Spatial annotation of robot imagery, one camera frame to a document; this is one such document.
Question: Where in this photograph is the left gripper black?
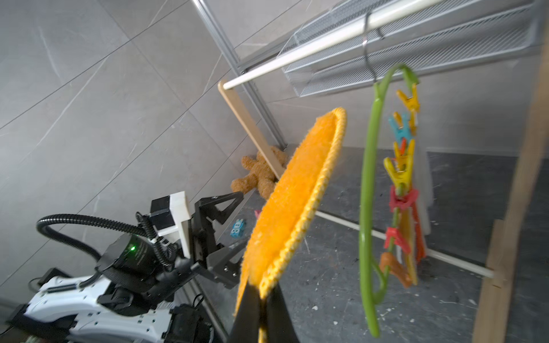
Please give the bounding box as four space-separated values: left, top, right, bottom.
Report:
190 192 250 289

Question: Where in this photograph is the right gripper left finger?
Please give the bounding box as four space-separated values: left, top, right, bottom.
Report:
227 284 262 343

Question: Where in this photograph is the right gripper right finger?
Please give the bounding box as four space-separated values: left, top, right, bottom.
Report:
264 284 300 343

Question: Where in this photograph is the orange fuzzy insole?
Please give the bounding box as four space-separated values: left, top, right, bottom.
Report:
236 107 347 309

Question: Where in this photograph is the green clip hanger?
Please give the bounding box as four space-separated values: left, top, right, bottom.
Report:
359 64 419 338

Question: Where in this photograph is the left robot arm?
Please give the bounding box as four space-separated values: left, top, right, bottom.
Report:
7 192 246 342

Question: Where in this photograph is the small blue toy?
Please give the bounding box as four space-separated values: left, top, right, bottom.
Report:
230 219 247 239

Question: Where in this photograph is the brown teddy bear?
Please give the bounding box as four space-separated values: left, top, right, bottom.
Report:
231 151 278 200

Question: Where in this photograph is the orange clothes peg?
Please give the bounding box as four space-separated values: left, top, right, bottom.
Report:
380 252 413 288

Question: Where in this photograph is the red clothes peg lower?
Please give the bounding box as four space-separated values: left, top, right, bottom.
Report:
384 227 411 254

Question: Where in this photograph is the red clothes peg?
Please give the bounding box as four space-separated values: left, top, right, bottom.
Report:
384 227 411 254
390 185 420 212

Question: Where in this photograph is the red orange-edged insole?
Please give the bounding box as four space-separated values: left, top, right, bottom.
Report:
413 203 427 264

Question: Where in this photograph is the red clothes peg upper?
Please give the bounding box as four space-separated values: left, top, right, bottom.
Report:
390 185 420 212

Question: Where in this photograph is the yellow clothes peg large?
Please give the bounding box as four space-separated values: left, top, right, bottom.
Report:
383 139 416 193

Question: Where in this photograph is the blue clothes peg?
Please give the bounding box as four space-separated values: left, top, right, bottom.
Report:
388 112 414 144

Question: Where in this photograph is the wooden clothes rack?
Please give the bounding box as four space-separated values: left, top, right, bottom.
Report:
216 0 549 343

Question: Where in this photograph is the white wire mesh basket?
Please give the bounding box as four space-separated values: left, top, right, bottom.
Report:
283 1 548 97

